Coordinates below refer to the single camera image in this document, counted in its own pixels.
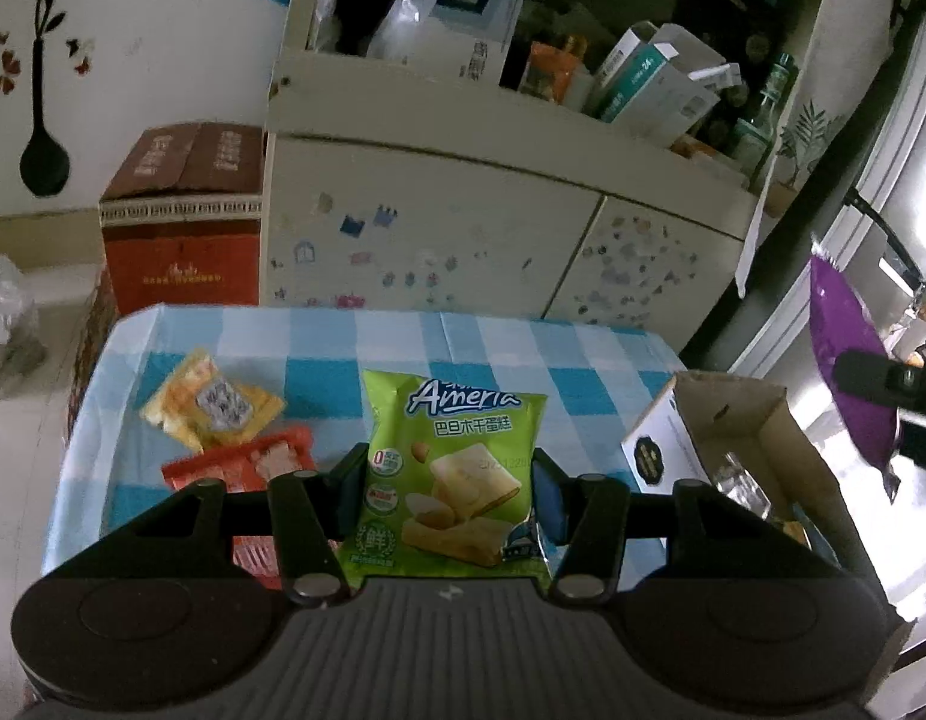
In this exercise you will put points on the clear plastic bag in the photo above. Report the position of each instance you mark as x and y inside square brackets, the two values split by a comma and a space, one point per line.
[9, 330]

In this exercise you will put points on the red snack packet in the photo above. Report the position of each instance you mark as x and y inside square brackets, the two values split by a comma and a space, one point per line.
[238, 465]

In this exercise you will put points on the open white carton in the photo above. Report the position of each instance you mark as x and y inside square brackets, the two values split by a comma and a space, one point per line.
[658, 82]

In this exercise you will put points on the cream stickered cabinet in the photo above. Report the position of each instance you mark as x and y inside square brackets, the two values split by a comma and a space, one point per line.
[433, 202]

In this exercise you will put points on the yellow snack packet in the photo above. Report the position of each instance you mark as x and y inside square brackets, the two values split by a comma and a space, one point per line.
[208, 405]

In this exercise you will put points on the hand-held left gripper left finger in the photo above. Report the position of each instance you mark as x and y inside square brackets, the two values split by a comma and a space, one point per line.
[350, 495]

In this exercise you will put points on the clear snack packet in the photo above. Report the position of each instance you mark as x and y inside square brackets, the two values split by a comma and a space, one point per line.
[737, 484]

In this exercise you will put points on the green snack packet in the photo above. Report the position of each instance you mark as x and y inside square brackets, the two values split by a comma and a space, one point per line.
[448, 465]

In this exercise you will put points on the purple snack packet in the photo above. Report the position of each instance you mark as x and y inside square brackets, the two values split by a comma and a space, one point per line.
[845, 330]

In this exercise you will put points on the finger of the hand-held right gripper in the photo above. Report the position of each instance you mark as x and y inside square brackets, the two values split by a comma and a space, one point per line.
[875, 375]
[920, 450]

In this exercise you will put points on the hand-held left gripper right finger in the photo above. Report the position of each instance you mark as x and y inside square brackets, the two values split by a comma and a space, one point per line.
[549, 502]

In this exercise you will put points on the cabinet door with plant sticker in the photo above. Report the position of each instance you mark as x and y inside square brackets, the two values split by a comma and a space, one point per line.
[800, 135]

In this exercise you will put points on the red cardboard carton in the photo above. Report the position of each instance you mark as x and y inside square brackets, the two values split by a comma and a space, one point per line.
[178, 262]

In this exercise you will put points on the white refrigerator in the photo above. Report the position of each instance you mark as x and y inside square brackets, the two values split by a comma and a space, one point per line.
[883, 127]

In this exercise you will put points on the green glass bottle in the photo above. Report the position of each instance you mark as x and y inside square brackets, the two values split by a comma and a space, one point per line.
[759, 127]

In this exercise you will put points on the white bag with blue label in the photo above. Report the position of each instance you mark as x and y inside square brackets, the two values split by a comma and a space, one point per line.
[463, 15]

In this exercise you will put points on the brown patterned carton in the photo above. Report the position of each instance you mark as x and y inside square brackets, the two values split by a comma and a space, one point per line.
[96, 330]

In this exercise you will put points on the brown cardboard box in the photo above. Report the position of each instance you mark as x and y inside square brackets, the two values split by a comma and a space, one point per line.
[763, 420]

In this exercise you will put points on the blue checked tablecloth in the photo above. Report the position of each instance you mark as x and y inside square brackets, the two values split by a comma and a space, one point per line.
[470, 345]

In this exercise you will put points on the orange foil packet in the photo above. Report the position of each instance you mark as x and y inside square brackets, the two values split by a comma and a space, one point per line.
[553, 71]

